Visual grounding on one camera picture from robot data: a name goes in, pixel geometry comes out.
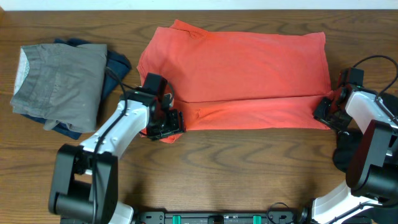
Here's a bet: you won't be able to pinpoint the red orange t-shirt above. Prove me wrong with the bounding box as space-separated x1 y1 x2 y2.
137 20 333 131

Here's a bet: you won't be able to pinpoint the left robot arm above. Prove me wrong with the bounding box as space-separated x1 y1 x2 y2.
49 73 185 224

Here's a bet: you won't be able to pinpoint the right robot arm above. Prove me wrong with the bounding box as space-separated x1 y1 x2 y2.
302 67 397 223

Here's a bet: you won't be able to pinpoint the black garment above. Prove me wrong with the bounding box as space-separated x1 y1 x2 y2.
332 129 363 173

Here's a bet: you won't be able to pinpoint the folded navy blue garment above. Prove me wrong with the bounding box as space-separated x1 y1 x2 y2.
21 37 132 140

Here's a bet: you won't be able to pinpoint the folded grey shorts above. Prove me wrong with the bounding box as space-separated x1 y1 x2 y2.
9 43 108 134

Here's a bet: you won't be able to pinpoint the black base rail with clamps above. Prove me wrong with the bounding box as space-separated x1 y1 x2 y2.
132 202 310 224

